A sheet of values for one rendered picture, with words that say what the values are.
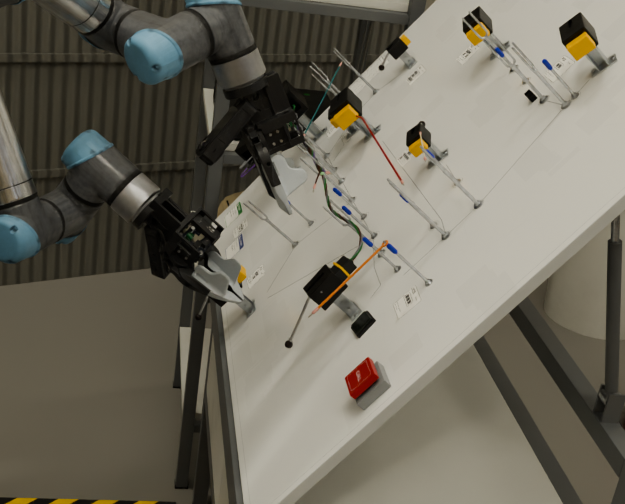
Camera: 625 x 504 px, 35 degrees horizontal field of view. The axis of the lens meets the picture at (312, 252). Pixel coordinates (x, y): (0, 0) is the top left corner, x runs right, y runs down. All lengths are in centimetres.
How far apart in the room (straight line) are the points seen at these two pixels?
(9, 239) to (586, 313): 319
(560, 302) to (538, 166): 285
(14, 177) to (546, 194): 79
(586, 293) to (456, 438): 242
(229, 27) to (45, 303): 262
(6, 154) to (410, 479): 89
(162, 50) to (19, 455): 194
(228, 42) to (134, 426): 199
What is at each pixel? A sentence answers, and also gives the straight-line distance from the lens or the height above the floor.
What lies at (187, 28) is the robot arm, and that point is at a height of 155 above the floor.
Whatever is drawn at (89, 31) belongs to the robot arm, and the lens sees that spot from 151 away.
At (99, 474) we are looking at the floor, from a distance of 308.
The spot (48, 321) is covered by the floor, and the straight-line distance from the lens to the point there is 386.
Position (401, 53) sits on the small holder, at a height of 140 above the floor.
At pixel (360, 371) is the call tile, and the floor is 112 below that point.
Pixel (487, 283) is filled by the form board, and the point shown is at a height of 127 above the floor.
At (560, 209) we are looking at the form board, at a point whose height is 139.
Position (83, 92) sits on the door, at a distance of 391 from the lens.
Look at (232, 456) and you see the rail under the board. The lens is 170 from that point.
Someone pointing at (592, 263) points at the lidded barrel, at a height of 33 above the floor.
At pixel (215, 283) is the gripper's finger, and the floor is 115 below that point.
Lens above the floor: 185
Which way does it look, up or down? 23 degrees down
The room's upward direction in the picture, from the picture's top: 9 degrees clockwise
